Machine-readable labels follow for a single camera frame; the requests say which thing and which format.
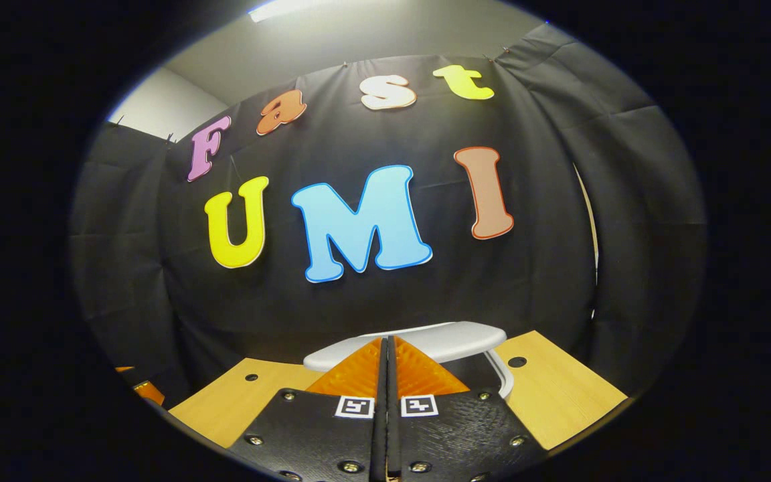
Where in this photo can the white desktop garbage bin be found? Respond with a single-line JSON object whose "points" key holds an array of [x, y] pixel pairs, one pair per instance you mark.
{"points": [[439, 338]]}

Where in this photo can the wooden desktop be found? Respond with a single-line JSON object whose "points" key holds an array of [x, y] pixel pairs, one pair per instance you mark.
{"points": [[559, 395]]}

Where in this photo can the long ceiling light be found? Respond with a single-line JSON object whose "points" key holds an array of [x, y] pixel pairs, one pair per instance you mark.
{"points": [[285, 9]]}

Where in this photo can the black backdrop cloth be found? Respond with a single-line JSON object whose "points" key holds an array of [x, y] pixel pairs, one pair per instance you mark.
{"points": [[526, 281]]}

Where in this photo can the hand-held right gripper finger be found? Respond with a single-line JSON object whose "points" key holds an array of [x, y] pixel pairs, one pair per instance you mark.
{"points": [[393, 442], [380, 442]]}

